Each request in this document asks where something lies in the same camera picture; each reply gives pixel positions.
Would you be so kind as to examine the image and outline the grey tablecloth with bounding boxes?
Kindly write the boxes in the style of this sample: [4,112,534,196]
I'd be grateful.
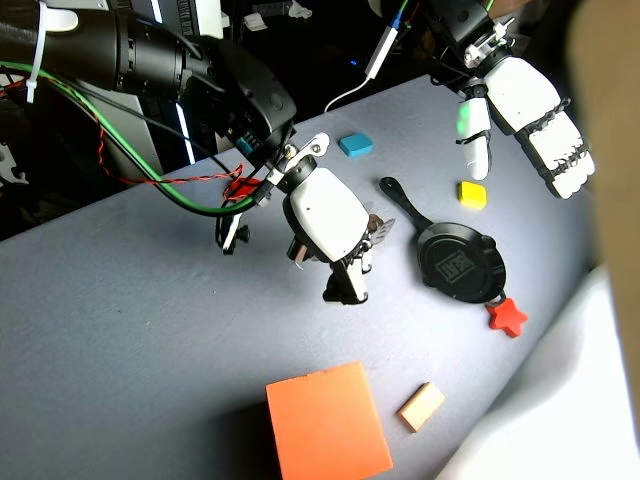
[0,74,606,480]

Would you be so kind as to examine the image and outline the yellow block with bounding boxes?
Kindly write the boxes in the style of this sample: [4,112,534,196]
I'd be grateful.
[457,180,489,210]

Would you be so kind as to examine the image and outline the blue block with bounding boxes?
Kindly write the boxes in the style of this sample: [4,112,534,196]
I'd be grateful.
[338,132,375,159]

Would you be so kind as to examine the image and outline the white cloth sheet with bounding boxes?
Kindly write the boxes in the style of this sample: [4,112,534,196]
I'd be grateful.
[434,264,640,480]

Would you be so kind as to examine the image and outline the tan board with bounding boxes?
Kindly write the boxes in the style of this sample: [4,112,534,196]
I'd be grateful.
[569,0,640,431]

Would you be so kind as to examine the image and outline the small wooden block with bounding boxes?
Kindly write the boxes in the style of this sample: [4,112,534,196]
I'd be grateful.
[397,382,446,434]

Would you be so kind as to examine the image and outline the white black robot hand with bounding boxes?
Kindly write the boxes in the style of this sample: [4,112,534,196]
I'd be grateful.
[455,54,596,200]
[282,167,375,306]

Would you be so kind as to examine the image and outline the black cast iron skillet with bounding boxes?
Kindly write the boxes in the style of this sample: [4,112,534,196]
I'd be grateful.
[378,175,508,305]

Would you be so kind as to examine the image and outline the white cable adapter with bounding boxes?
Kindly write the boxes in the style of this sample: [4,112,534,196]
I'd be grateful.
[323,24,401,114]

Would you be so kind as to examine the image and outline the large orange block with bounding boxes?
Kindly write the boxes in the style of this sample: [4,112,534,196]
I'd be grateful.
[264,361,395,480]

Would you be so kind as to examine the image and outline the red star block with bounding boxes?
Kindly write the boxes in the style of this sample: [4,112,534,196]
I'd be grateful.
[485,297,529,339]

